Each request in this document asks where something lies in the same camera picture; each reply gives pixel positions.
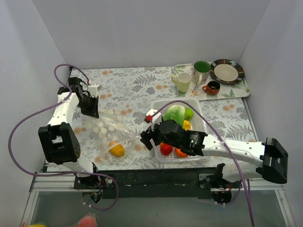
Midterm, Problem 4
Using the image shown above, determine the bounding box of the fake yellow lemon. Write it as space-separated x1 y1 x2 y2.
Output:
183 120 192 131

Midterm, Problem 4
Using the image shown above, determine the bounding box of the fake green lettuce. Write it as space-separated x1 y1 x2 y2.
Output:
163 105 185 126

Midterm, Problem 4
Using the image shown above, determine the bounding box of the fake green cabbage ball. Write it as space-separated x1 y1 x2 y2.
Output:
184 107 194 121

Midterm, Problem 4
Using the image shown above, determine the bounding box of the clear zip top bag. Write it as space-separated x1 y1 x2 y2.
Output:
85 110 139 165

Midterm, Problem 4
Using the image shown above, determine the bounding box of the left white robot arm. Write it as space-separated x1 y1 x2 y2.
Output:
38 77 101 189

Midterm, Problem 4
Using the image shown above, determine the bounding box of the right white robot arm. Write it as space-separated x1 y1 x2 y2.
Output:
140 120 288 188

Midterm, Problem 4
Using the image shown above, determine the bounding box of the fake yellow orange fruit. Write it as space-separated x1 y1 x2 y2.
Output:
108 141 125 157

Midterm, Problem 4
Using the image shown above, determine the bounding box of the bag of fake food foreground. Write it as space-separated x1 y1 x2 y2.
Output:
21 213 98 227

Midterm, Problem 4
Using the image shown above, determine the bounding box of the white plastic basket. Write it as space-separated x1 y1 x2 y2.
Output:
146 98 206 164

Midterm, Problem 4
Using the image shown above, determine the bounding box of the floral tablecloth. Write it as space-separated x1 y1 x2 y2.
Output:
57 66 258 170

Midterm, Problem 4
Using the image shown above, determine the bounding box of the pale yellow mug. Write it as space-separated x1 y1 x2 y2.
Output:
171 72 191 93

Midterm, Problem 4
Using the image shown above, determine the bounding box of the small orange brown cup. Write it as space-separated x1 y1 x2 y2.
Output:
202 81 221 96

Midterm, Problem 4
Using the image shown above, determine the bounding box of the green interior floral mug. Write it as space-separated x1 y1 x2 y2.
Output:
192 61 211 87

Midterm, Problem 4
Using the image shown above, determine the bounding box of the floral serving tray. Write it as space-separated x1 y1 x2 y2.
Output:
173 61 251 100

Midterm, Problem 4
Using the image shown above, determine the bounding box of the brown rimmed ceramic plate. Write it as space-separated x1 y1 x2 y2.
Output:
210 59 245 85

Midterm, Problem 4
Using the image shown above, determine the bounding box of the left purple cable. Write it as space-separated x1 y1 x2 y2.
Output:
8 63 119 211

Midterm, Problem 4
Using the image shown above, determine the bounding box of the purple cable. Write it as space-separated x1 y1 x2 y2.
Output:
8 63 119 211
151 100 255 227

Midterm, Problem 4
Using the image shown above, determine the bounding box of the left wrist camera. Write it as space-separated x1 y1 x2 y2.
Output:
88 84 101 97

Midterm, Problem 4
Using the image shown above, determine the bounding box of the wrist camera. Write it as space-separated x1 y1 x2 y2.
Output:
144 109 162 130
88 84 101 97

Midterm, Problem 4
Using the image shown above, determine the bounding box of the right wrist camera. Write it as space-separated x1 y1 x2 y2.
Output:
144 109 162 130

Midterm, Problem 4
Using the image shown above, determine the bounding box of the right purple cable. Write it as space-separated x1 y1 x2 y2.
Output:
151 100 255 227

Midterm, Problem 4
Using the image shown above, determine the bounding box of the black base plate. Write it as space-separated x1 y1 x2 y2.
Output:
73 169 232 201

